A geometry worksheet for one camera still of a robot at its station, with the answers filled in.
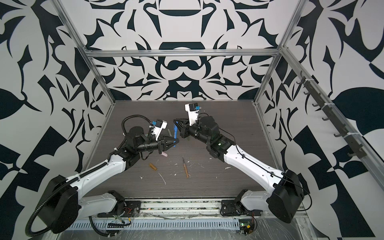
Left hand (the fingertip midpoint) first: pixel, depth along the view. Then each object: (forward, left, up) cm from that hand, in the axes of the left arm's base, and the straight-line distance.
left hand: (178, 136), depth 71 cm
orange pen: (-6, -2, -25) cm, 26 cm away
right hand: (+4, +2, +7) cm, 8 cm away
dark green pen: (-5, -5, +6) cm, 9 cm away
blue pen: (+1, +1, +2) cm, 3 cm away
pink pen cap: (+4, +11, -26) cm, 28 cm away
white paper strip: (-13, +9, -26) cm, 31 cm away
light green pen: (0, +4, +3) cm, 5 cm away
